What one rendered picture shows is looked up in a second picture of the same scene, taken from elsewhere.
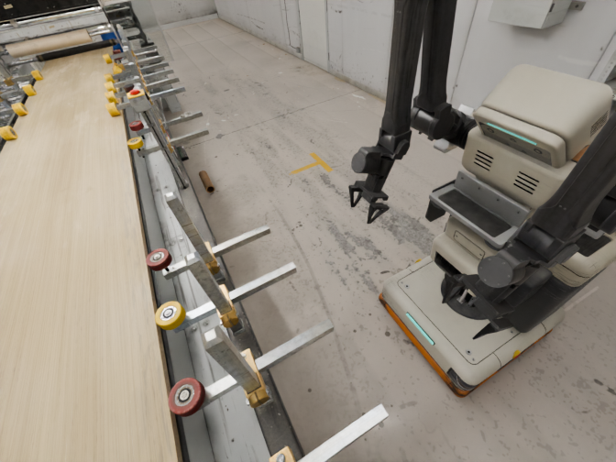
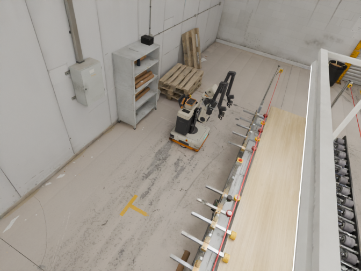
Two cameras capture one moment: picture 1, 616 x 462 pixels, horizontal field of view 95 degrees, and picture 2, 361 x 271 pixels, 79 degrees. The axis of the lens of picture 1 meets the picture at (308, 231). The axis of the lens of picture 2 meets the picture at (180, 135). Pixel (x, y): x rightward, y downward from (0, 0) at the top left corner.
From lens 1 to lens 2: 3.89 m
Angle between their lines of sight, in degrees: 83
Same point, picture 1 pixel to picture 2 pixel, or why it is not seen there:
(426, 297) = (197, 135)
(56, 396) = (276, 142)
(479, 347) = (202, 127)
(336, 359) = (217, 157)
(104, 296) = (266, 149)
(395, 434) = (221, 143)
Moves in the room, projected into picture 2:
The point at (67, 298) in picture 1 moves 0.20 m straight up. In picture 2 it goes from (273, 155) to (279, 146)
